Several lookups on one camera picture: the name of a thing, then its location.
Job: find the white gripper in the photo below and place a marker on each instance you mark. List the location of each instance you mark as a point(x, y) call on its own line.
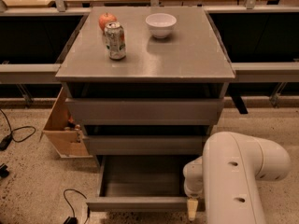
point(191, 188)

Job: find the grey bottom drawer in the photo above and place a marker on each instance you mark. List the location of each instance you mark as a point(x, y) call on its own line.
point(141, 183)

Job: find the grey drawer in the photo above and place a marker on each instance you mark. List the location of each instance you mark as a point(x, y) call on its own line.
point(144, 145)
point(141, 183)
point(145, 111)

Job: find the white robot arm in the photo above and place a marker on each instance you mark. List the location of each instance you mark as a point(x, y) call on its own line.
point(226, 175)

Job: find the grey middle drawer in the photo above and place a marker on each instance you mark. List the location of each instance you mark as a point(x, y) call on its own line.
point(144, 145)

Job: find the grey drawer cabinet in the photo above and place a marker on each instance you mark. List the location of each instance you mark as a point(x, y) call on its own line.
point(188, 64)

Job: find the grey top drawer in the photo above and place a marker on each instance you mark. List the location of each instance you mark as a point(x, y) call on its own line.
point(145, 111)

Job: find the cardboard box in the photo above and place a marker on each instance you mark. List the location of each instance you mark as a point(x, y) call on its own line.
point(66, 140)

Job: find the crumpled soda can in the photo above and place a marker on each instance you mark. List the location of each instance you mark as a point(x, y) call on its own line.
point(115, 43)

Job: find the white ceramic bowl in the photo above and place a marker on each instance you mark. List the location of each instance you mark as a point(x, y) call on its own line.
point(161, 25)

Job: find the black plug left edge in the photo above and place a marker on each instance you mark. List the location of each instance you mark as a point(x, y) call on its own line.
point(3, 170)

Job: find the red apple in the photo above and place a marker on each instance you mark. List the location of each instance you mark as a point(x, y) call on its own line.
point(104, 19)

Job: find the grey metal rail frame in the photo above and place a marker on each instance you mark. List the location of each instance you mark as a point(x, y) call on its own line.
point(44, 73)

